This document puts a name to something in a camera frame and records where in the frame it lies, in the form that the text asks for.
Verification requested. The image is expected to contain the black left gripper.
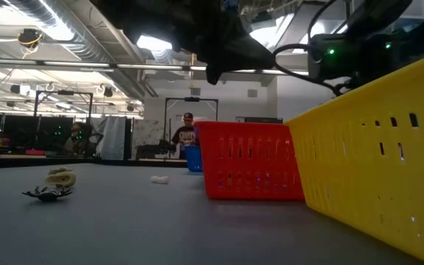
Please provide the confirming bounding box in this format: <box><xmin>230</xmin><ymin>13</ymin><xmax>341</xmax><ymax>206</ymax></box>
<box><xmin>174</xmin><ymin>0</ymin><xmax>276</xmax><ymax>85</ymax></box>

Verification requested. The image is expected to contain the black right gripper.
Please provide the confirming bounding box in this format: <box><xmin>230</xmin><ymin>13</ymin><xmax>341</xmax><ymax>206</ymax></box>
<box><xmin>307</xmin><ymin>32</ymin><xmax>351</xmax><ymax>80</ymax></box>

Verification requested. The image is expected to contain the small white plastic bone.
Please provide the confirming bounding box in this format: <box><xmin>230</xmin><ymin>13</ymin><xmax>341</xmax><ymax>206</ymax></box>
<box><xmin>149</xmin><ymin>174</ymin><xmax>170</xmax><ymax>186</ymax></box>

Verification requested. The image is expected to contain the small cream plastic skull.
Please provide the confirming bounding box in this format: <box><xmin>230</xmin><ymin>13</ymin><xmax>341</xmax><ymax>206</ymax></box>
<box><xmin>47</xmin><ymin>166</ymin><xmax>74</xmax><ymax>176</ymax></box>
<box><xmin>43</xmin><ymin>171</ymin><xmax>77</xmax><ymax>188</ymax></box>

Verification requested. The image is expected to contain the small black plastic spider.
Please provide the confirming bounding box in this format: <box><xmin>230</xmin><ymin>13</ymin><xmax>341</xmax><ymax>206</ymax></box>
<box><xmin>21</xmin><ymin>185</ymin><xmax>74</xmax><ymax>203</ymax></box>

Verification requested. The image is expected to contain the red plastic basket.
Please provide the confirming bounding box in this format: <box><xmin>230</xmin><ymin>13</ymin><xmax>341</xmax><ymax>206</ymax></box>
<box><xmin>196</xmin><ymin>121</ymin><xmax>305</xmax><ymax>202</ymax></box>

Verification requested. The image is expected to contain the person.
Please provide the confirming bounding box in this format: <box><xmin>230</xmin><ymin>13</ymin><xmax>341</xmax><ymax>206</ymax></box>
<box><xmin>63</xmin><ymin>122</ymin><xmax>99</xmax><ymax>158</ymax></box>
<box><xmin>170</xmin><ymin>112</ymin><xmax>199</xmax><ymax>160</ymax></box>

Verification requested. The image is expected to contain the blue plastic basket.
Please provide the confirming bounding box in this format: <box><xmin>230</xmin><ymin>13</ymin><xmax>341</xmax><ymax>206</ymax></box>
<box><xmin>183</xmin><ymin>144</ymin><xmax>204</xmax><ymax>174</ymax></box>

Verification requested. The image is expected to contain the yellow plastic basket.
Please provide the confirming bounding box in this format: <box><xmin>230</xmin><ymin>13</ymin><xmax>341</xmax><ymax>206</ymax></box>
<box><xmin>284</xmin><ymin>49</ymin><xmax>424</xmax><ymax>265</ymax></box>

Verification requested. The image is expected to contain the distant black equipment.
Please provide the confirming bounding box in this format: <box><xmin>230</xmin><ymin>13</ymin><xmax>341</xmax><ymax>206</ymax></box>
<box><xmin>136</xmin><ymin>143</ymin><xmax>178</xmax><ymax>160</ymax></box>

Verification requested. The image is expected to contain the grey cloth cover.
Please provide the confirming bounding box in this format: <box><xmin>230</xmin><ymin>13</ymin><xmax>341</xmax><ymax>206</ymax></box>
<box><xmin>93</xmin><ymin>116</ymin><xmax>127</xmax><ymax>160</ymax></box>

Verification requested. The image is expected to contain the long ceiling light bar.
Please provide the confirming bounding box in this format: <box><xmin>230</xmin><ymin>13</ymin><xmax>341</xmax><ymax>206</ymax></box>
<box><xmin>0</xmin><ymin>57</ymin><xmax>308</xmax><ymax>74</ymax></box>

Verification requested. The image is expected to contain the black partition screen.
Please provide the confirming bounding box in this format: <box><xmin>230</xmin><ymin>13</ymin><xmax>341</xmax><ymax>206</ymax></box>
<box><xmin>0</xmin><ymin>113</ymin><xmax>74</xmax><ymax>155</ymax></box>

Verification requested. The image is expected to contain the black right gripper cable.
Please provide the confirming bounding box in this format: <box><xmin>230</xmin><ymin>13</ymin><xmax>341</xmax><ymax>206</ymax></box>
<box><xmin>272</xmin><ymin>43</ymin><xmax>344</xmax><ymax>97</ymax></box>

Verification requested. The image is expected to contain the black frame stand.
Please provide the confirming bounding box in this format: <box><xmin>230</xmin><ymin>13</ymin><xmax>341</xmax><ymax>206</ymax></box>
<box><xmin>33</xmin><ymin>90</ymin><xmax>94</xmax><ymax>159</ymax></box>
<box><xmin>163</xmin><ymin>96</ymin><xmax>219</xmax><ymax>159</ymax></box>

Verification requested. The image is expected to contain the silver ceiling duct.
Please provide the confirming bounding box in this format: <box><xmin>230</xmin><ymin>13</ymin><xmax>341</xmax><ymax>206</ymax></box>
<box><xmin>0</xmin><ymin>0</ymin><xmax>150</xmax><ymax>100</ymax></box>

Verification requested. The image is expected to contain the yellow ceiling cable reel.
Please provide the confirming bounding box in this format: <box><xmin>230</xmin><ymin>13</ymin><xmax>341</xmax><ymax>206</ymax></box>
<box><xmin>16</xmin><ymin>28</ymin><xmax>44</xmax><ymax>60</ymax></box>

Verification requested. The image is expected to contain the black metal table frame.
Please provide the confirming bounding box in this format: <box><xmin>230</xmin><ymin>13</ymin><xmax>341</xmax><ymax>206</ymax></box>
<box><xmin>0</xmin><ymin>156</ymin><xmax>189</xmax><ymax>169</ymax></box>

